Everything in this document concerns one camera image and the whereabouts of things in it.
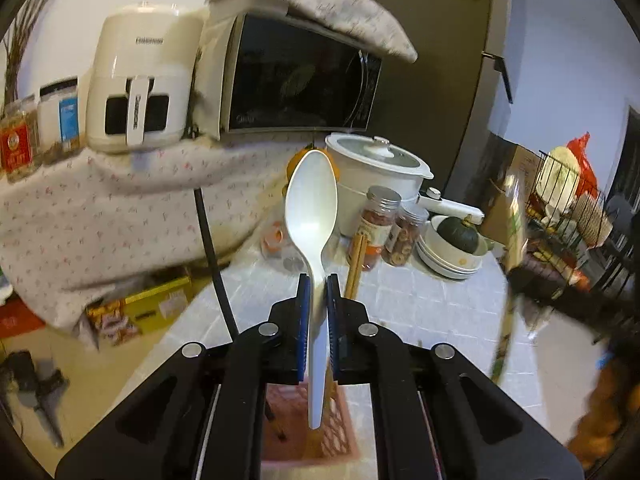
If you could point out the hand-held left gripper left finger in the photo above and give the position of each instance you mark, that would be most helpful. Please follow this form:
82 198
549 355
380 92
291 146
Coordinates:
301 327

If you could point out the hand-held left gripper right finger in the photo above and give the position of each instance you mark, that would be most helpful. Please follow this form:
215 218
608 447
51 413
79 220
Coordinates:
333 332

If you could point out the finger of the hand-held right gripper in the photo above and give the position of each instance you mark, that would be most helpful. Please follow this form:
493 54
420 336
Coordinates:
530 287

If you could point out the long clear-wrapped utensil pack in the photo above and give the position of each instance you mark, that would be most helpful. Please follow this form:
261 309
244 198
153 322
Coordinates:
512 240

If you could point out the pink plastic basket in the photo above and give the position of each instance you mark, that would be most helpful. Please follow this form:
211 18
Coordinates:
340 435

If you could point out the white plastic spoon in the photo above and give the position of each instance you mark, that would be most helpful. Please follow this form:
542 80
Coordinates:
311 210

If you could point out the wooden chopsticks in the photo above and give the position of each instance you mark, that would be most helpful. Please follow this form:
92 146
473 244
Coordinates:
356 265

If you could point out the stack of white bowls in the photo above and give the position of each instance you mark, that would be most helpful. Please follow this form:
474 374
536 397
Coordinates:
445 260

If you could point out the green squash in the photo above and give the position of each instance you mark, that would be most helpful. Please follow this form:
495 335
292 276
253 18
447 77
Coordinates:
457 235

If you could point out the small tape roll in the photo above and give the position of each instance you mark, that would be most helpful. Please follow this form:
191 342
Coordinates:
275 240

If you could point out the brown cardboard box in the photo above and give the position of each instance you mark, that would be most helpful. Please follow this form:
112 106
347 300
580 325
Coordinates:
505 195

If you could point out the orange mesh bag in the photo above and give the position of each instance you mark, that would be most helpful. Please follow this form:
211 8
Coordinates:
597 410

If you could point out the glass jar with silver lid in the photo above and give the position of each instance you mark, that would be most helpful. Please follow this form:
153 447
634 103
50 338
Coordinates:
377 230

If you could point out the clear jar of dried slices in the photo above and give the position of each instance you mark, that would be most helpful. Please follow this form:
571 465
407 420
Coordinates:
402 240

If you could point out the red plastic bag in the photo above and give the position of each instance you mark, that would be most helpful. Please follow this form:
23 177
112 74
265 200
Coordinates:
582 160

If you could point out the yellow cardboard box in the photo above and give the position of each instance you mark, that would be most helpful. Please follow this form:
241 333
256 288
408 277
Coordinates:
145 305

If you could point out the white pot with glass lid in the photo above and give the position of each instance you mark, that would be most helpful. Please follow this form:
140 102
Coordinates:
375 165

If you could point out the floral tablecloth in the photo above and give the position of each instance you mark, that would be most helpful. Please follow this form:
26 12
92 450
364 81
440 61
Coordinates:
110 220

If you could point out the dark refrigerator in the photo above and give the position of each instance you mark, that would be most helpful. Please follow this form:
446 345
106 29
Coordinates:
440 70

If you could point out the black-door microwave oven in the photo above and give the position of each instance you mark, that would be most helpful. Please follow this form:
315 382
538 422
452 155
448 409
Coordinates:
295 80

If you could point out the white air fryer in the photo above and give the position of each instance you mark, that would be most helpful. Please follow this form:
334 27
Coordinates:
145 70

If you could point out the floral microwave cover cloth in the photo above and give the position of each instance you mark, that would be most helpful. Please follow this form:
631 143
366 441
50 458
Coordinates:
345 15

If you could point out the blue label white jar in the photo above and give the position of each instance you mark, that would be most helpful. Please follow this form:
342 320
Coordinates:
60 115

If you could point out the red label jar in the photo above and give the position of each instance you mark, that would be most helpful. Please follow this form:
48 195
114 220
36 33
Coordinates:
17 140

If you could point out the dried branches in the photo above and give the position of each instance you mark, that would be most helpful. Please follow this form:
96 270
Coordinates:
22 40

